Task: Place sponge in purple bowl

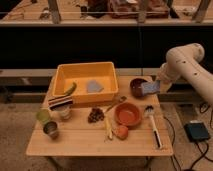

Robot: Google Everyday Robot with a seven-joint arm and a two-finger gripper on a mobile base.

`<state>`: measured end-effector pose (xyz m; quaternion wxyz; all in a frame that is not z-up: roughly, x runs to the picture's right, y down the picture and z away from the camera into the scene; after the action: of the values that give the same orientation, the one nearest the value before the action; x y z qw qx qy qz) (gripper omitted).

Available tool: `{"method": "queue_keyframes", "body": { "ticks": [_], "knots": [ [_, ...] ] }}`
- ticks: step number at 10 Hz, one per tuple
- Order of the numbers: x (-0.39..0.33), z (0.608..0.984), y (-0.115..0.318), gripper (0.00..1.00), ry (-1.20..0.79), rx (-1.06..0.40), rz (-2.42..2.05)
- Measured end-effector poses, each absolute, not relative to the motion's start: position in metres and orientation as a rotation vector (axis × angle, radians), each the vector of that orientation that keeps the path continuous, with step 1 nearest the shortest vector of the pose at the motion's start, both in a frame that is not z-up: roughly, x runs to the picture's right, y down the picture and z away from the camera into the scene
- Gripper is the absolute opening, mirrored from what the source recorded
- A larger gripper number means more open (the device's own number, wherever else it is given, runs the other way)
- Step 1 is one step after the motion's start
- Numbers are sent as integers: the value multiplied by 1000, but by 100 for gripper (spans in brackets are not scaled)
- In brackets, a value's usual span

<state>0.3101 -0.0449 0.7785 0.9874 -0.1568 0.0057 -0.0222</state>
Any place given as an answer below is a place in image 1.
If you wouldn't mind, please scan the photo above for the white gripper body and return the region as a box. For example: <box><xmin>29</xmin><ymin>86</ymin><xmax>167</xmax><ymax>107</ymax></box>
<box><xmin>156</xmin><ymin>63</ymin><xmax>174</xmax><ymax>92</ymax></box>

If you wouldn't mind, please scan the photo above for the blue sponge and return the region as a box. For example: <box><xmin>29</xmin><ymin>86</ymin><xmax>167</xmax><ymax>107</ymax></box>
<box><xmin>141</xmin><ymin>81</ymin><xmax>160</xmax><ymax>96</ymax></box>

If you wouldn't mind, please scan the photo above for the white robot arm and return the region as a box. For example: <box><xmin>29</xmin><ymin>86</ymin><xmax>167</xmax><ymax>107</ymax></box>
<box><xmin>157</xmin><ymin>43</ymin><xmax>213</xmax><ymax>108</ymax></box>

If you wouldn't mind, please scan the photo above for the dark purple bowl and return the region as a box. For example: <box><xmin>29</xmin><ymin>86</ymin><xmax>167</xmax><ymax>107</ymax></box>
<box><xmin>130</xmin><ymin>78</ymin><xmax>146</xmax><ymax>98</ymax></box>

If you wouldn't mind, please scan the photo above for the orange bowl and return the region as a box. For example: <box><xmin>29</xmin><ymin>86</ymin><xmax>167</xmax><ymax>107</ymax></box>
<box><xmin>114</xmin><ymin>102</ymin><xmax>141</xmax><ymax>127</ymax></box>

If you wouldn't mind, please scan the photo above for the white dish brush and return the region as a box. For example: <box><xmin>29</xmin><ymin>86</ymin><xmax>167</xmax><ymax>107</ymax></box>
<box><xmin>144</xmin><ymin>105</ymin><xmax>162</xmax><ymax>149</ymax></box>

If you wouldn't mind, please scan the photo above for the wooden spoon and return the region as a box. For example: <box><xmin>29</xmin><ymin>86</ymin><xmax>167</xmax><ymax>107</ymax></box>
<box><xmin>104</xmin><ymin>96</ymin><xmax>127</xmax><ymax>113</ymax></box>

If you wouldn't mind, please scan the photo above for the wooden table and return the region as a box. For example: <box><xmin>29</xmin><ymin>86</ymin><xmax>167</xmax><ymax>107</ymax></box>
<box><xmin>26</xmin><ymin>76</ymin><xmax>174</xmax><ymax>157</ymax></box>

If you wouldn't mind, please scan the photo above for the black box on floor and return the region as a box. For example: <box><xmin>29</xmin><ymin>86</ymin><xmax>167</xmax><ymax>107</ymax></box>
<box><xmin>184</xmin><ymin>122</ymin><xmax>211</xmax><ymax>142</ymax></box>

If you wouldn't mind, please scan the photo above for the orange toy fruit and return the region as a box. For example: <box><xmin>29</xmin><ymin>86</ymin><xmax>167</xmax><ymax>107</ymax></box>
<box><xmin>114</xmin><ymin>125</ymin><xmax>128</xmax><ymax>140</ymax></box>

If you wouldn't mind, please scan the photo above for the grey blue cloth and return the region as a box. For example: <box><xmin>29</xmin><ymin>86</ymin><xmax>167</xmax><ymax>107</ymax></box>
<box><xmin>87</xmin><ymin>80</ymin><xmax>104</xmax><ymax>93</ymax></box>

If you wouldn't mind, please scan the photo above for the bunch of purple grapes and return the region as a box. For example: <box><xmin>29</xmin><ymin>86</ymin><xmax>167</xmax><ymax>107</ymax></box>
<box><xmin>88</xmin><ymin>108</ymin><xmax>104</xmax><ymax>123</ymax></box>

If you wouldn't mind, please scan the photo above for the yellow plastic bin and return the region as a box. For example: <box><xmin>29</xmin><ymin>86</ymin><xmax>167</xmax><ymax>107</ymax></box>
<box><xmin>52</xmin><ymin>62</ymin><xmax>118</xmax><ymax>104</ymax></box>

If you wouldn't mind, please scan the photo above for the white cup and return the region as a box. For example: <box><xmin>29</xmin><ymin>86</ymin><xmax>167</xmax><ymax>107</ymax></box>
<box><xmin>59</xmin><ymin>107</ymin><xmax>71</xmax><ymax>120</ymax></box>

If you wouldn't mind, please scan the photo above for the metal cup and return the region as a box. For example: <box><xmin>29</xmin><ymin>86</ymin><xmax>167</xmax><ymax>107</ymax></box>
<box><xmin>43</xmin><ymin>121</ymin><xmax>59</xmax><ymax>139</ymax></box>

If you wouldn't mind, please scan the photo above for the green cup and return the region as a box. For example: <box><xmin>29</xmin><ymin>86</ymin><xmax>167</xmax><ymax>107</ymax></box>
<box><xmin>36</xmin><ymin>109</ymin><xmax>51</xmax><ymax>125</ymax></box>

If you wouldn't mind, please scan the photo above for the black floor cable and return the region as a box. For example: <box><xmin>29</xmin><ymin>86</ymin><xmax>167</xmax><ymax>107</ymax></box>
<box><xmin>163</xmin><ymin>103</ymin><xmax>213</xmax><ymax>171</ymax></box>

